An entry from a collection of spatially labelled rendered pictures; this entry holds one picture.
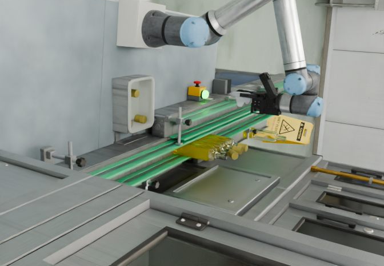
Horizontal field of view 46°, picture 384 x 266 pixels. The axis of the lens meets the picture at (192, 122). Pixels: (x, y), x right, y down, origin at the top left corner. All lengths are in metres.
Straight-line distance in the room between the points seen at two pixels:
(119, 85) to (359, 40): 6.18
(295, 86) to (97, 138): 0.81
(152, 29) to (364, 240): 1.12
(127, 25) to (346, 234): 1.16
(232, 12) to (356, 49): 6.00
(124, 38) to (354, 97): 6.26
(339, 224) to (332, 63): 6.09
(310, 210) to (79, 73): 1.06
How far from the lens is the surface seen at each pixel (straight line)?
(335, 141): 8.02
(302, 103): 1.72
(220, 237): 0.87
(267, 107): 1.80
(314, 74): 1.71
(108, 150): 1.82
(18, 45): 1.54
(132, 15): 1.83
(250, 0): 1.78
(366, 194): 2.20
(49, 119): 1.65
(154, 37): 1.83
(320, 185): 2.23
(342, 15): 7.77
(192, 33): 1.73
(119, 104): 1.86
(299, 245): 0.85
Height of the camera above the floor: 1.95
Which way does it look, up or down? 29 degrees down
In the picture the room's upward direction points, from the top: 100 degrees clockwise
